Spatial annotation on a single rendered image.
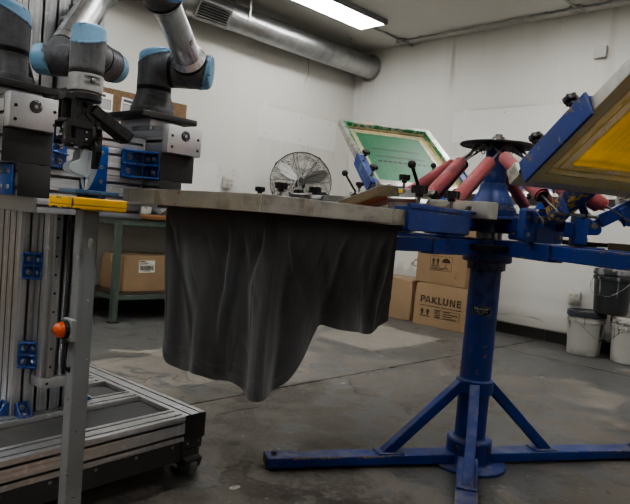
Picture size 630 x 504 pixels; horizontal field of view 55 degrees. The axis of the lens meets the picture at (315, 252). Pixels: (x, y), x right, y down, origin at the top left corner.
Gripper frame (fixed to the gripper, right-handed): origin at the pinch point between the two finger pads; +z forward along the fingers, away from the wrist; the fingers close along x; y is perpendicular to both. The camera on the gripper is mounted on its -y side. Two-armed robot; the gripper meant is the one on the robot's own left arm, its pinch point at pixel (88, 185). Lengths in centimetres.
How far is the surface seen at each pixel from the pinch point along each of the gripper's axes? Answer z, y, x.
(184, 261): 17.4, -27.1, -0.1
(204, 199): 1.2, -17.3, 21.2
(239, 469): 98, -80, -35
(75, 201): 4.0, 5.6, 6.6
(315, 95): -138, -425, -369
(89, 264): 18.1, -0.4, 2.1
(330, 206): 0, -37, 41
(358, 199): -3, -74, 17
